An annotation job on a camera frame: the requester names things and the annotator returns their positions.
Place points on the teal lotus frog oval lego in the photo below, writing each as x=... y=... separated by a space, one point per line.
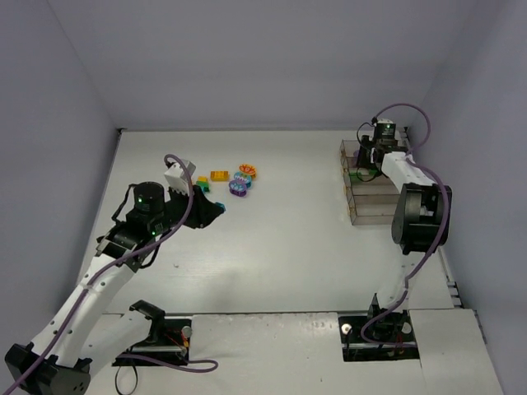
x=243 y=178

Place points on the yellow flat lego brick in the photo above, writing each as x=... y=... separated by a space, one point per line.
x=219 y=175

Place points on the clear green-lego bin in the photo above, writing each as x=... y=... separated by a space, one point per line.
x=350 y=165

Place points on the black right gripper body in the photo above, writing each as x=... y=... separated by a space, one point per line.
x=363 y=157

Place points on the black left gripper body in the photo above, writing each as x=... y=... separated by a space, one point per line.
x=191 y=210

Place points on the purple lotus oval lego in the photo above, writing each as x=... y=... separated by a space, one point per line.
x=237 y=188

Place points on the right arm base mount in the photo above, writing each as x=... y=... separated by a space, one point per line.
x=377 y=335

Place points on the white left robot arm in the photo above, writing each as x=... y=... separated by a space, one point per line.
x=66 y=355

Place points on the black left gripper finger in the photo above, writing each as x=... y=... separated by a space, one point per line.
x=202 y=207
x=200 y=223

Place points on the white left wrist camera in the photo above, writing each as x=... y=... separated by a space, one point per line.
x=176 y=178

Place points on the orange butterfly oval lego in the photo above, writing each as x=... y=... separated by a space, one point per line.
x=248 y=170

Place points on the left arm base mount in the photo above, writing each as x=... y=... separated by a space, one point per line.
x=167 y=342

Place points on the clear yellow-lego bin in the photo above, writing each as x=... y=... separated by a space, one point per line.
x=371 y=209

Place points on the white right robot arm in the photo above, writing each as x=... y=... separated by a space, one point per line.
x=422 y=214

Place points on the clear purple-lego bin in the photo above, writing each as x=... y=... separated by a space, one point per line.
x=350 y=148

